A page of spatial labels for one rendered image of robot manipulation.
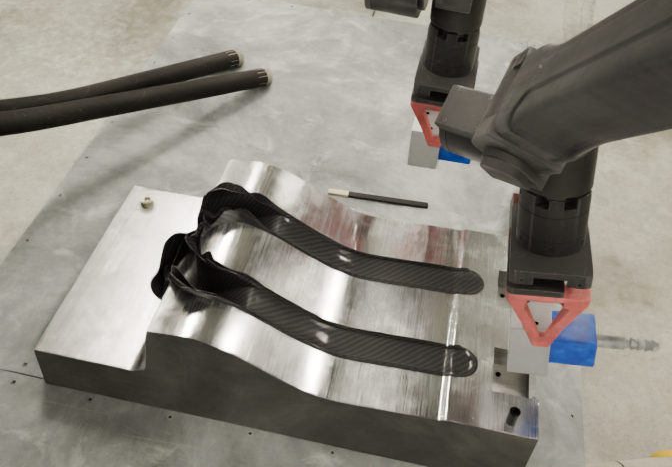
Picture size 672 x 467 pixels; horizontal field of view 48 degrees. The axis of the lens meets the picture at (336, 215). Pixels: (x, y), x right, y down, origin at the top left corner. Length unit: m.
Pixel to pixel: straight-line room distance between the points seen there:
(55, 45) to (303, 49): 1.74
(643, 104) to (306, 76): 0.95
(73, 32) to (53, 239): 2.08
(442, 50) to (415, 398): 0.37
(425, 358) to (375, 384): 0.06
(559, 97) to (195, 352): 0.44
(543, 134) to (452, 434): 0.36
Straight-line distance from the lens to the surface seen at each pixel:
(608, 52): 0.37
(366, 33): 1.41
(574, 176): 0.60
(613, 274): 2.22
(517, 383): 0.80
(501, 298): 0.87
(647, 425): 1.94
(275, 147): 1.12
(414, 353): 0.78
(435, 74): 0.86
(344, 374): 0.75
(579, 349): 0.71
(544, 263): 0.63
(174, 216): 0.93
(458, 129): 0.61
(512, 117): 0.48
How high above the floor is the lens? 1.50
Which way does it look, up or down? 44 degrees down
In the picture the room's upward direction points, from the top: 5 degrees clockwise
